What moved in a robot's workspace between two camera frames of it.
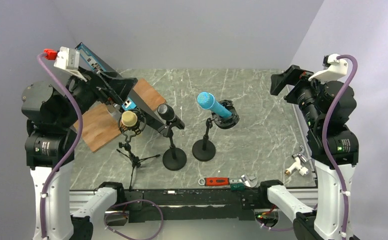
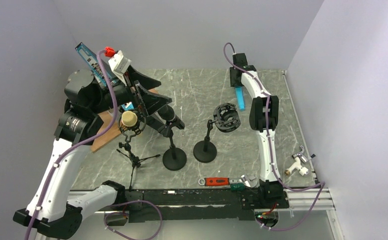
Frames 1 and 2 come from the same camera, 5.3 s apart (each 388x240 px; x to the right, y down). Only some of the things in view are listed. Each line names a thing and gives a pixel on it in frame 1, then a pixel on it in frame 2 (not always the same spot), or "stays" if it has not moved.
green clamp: x=237 y=187 stays
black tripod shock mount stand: x=130 y=133 stays
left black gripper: x=120 y=87 → x=151 y=102
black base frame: x=194 y=204 stays
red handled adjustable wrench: x=250 y=181 stays
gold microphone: x=129 y=118 stays
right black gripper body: x=304 y=93 → x=234 y=81
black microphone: x=168 y=113 stays
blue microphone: x=206 y=100 → x=240 y=95
